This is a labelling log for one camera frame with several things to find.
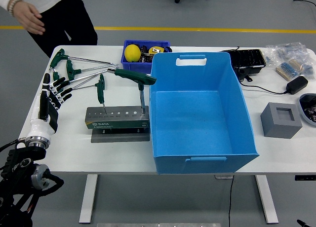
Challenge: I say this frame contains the person's right hand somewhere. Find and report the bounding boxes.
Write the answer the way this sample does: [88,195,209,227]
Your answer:
[17,1,46,36]

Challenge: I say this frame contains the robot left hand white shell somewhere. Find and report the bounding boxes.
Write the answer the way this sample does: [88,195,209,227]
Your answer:
[26,73,74,139]

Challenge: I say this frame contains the metal hex key stand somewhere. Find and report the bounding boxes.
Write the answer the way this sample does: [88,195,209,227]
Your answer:
[84,105,151,144]

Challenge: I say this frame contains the large green T-handle hex key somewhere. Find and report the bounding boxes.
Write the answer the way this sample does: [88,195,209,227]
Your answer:
[114,68,158,114]

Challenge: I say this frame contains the large light blue plastic box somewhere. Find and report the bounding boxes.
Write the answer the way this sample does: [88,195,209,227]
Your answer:
[149,51,260,175]

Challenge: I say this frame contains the white table leg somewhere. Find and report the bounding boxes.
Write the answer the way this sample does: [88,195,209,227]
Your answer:
[79,174,99,224]
[255,175,279,224]

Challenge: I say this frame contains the person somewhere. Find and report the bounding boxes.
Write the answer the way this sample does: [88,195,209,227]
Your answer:
[24,0,99,59]

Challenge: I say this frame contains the black table control panel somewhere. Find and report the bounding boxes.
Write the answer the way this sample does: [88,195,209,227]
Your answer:
[295,174,316,181]

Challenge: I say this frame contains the grey cube with square recess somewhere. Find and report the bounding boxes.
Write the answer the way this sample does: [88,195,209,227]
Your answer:
[260,102,303,139]

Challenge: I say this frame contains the yellow ball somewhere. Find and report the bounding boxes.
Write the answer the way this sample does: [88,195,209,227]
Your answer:
[124,44,142,63]

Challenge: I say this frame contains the small dark blue parts bin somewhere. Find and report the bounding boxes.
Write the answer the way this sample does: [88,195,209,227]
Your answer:
[120,39,171,74]

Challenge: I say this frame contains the grey bowl with small parts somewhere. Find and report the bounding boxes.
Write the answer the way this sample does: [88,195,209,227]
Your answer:
[298,93,316,125]

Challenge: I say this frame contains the black roll in bin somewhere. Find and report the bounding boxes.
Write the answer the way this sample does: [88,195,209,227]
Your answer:
[140,45,153,64]

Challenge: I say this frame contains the yellow tape measure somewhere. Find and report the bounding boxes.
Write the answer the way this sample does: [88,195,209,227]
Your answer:
[148,46,165,55]

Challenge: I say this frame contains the black power adapter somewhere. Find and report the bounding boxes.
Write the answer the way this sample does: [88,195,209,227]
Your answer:
[285,76,309,95]

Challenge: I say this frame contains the blue resistor strip pack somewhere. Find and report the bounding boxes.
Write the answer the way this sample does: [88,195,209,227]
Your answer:
[276,58,305,81]

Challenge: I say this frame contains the black plastic tray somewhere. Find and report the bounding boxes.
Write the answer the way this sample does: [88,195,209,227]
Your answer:
[222,48,267,76]

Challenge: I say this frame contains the clear plastic bags with parts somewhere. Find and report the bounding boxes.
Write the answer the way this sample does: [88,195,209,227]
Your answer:
[265,41,316,82]

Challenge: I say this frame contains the white beaded bracelet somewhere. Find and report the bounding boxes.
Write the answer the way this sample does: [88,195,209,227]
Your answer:
[7,0,23,17]

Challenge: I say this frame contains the thick-shaft green T-handle hex key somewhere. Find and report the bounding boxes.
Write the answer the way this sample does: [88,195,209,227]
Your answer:
[52,68,118,87]

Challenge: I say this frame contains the black hanging cable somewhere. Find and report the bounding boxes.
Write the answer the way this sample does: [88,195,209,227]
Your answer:
[227,175,235,227]

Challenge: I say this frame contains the black adapter cable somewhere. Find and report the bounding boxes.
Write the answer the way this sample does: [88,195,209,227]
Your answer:
[238,74,289,94]

